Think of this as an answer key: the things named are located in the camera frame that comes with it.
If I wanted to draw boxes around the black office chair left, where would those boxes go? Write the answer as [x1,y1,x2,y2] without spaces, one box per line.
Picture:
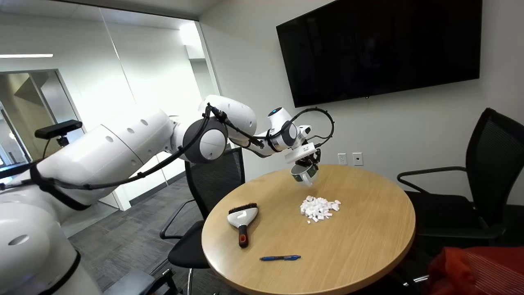
[160,148,245,295]

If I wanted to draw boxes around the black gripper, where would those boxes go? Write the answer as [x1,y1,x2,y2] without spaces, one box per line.
[288,151,321,169]

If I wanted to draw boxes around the white wall outlet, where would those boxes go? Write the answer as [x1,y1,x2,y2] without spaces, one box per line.
[352,153,363,167]

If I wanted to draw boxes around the white paper pieces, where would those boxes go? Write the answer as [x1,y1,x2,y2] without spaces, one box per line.
[299,195,340,223]

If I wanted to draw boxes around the black wall television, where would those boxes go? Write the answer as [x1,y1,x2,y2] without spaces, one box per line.
[276,0,483,107]

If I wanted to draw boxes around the black office chair right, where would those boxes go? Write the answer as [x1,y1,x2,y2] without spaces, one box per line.
[396,108,524,241]

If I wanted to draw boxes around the black office chair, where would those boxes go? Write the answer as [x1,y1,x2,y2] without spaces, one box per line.
[396,108,524,241]
[160,148,245,295]

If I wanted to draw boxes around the red bag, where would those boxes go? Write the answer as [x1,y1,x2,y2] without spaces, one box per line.
[424,246,524,295]

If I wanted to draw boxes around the white scraper black handle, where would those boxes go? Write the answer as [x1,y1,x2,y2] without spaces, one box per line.
[227,203,258,248]

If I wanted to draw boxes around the white patterned mug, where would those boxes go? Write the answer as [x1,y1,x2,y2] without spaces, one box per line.
[291,164,317,185]

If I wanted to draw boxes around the black camera on stand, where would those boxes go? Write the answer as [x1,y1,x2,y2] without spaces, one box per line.
[34,120,82,139]

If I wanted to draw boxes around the blue pen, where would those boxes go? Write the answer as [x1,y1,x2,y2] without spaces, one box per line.
[258,254,301,262]

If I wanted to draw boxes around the round wooden table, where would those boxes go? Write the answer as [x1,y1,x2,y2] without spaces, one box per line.
[201,164,416,295]

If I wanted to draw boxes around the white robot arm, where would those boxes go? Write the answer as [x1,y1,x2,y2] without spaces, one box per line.
[0,95,319,295]

